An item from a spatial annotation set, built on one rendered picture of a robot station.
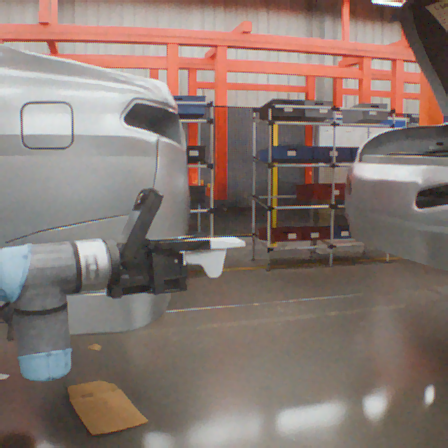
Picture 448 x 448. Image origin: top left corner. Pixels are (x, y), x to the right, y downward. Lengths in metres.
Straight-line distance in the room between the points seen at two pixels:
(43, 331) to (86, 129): 1.07
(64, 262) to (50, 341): 0.11
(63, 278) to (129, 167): 1.03
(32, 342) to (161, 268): 0.21
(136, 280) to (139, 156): 1.00
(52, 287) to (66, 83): 1.11
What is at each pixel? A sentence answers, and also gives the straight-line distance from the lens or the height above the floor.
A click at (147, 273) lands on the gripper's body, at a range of 0.75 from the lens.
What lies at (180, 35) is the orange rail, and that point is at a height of 3.12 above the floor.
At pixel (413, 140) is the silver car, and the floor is 1.48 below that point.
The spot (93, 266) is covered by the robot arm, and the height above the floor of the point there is 1.22.
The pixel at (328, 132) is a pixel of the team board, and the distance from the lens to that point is 6.88.
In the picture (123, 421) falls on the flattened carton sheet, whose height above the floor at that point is 0.01.
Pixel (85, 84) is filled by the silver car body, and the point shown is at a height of 1.60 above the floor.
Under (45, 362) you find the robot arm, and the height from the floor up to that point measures 1.09.
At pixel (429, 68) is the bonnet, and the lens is 4.16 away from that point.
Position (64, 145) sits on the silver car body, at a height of 1.40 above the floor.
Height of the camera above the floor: 1.38
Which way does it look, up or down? 8 degrees down
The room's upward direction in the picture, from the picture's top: straight up
